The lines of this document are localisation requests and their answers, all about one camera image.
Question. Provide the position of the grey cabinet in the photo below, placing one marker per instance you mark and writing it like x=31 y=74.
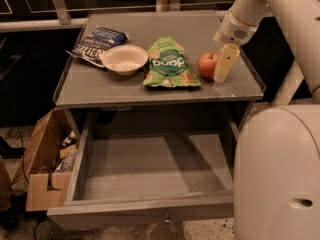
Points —
x=83 y=86

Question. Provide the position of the green snack bag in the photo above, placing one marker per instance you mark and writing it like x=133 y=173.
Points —
x=168 y=67

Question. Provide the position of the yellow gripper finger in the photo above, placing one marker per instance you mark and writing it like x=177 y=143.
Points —
x=227 y=57

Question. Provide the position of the wooden box with snacks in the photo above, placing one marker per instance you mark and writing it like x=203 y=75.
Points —
x=45 y=187

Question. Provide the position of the blue chip bag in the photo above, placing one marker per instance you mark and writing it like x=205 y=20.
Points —
x=92 y=47

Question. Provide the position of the white paper bowl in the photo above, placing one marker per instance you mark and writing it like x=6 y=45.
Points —
x=125 y=59

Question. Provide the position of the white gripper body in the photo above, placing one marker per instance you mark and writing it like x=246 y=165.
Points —
x=233 y=31

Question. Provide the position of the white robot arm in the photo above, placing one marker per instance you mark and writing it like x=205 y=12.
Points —
x=277 y=161

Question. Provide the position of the drawer tag handle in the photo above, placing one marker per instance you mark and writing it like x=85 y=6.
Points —
x=164 y=231

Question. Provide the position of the grey open top drawer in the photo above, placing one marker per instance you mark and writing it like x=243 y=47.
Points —
x=128 y=173

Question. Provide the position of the metal railing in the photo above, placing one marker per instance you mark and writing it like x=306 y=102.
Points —
x=33 y=15

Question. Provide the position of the red apple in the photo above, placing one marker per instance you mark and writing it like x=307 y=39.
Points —
x=207 y=64

